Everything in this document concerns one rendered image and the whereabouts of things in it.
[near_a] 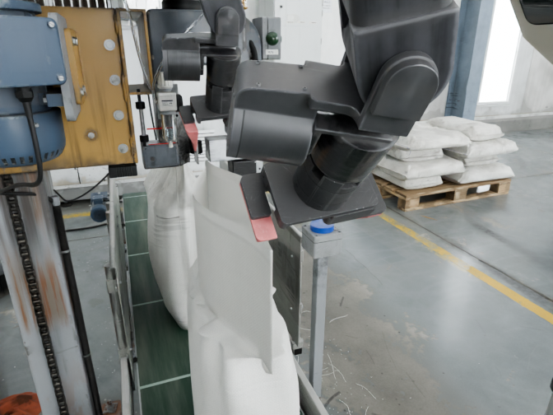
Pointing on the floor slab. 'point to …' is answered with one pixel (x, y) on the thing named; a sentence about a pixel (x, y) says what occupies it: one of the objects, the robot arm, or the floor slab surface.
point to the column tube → (52, 296)
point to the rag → (20, 404)
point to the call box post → (318, 323)
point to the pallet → (406, 201)
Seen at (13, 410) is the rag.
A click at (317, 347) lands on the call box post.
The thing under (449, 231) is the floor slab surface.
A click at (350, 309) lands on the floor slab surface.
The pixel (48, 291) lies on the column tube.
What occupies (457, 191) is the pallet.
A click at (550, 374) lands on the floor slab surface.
